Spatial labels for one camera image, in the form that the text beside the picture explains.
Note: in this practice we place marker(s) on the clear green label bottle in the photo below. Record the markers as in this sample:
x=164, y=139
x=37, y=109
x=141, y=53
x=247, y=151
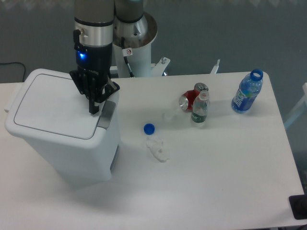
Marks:
x=200, y=107

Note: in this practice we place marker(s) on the white trash can body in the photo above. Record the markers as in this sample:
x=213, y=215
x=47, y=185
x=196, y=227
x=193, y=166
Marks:
x=90, y=159

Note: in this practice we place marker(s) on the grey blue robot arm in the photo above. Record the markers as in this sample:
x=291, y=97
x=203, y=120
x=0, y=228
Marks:
x=98, y=25

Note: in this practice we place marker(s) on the black device at edge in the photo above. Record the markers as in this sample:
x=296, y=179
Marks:
x=298, y=205

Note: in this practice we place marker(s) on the crushed red soda can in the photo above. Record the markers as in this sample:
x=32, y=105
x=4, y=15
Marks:
x=186, y=100

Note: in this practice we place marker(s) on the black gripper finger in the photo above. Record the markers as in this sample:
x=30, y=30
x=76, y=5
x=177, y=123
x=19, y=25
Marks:
x=87, y=84
x=105, y=91

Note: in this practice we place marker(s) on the blue plastic bottle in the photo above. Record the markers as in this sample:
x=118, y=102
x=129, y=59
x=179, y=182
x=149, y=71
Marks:
x=248, y=90

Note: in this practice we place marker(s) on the white trash can lid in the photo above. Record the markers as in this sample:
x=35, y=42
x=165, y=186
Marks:
x=49, y=103

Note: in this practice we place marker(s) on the blue bottle cap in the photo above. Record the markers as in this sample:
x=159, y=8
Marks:
x=149, y=128

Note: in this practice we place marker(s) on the crumpled white tissue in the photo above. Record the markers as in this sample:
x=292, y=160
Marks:
x=157, y=148

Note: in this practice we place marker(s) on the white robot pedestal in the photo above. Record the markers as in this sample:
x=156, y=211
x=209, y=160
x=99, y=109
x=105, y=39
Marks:
x=132, y=48

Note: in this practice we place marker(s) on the white frame at right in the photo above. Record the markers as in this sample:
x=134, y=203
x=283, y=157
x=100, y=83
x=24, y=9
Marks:
x=297, y=110

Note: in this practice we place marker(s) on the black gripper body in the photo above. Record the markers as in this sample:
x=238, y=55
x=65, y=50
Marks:
x=94, y=59

